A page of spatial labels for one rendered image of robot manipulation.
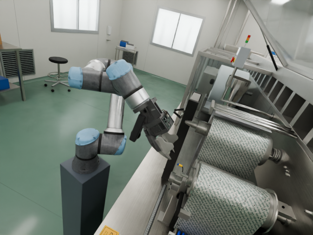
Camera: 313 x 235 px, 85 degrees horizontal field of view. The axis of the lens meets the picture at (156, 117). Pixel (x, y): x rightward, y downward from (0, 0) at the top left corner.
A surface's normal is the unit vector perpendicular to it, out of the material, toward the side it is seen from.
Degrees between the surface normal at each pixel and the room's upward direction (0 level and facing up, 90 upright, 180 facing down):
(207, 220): 90
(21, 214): 0
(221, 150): 92
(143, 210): 0
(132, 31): 90
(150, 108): 91
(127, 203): 0
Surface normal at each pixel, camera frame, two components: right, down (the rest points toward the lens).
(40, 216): 0.23, -0.85
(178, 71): -0.33, 0.39
